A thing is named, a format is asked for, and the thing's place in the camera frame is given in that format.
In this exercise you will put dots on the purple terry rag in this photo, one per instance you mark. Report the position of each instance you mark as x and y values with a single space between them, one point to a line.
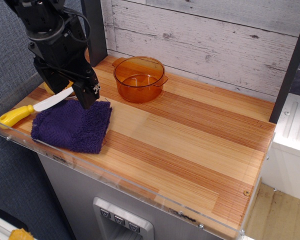
67 125

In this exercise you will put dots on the dark vertical post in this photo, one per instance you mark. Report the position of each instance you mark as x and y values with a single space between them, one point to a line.
97 46
286 84

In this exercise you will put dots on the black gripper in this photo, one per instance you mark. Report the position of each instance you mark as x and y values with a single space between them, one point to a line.
60 58

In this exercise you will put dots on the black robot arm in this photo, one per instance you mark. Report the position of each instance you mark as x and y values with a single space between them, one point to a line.
36 14

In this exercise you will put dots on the white ribbed side unit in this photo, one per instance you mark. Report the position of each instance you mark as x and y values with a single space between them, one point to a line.
281 169

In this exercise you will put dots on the dark right vertical post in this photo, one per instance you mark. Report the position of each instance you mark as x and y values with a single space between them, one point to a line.
286 84

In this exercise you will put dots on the clear acrylic guard rail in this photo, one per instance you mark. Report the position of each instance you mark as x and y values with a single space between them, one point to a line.
195 151

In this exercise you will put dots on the dark left vertical post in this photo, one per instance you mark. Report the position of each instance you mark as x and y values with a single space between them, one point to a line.
97 46

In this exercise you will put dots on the black yellow object bottom left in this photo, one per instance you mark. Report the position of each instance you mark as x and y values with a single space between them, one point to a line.
9 223

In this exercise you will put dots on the yellow handled white knife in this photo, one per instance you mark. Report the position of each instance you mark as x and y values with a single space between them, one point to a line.
10 118

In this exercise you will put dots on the orange transparent cup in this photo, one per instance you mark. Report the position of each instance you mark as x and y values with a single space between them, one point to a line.
139 79

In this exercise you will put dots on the grey cabinet with buttons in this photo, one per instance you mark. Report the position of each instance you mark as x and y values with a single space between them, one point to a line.
98 210

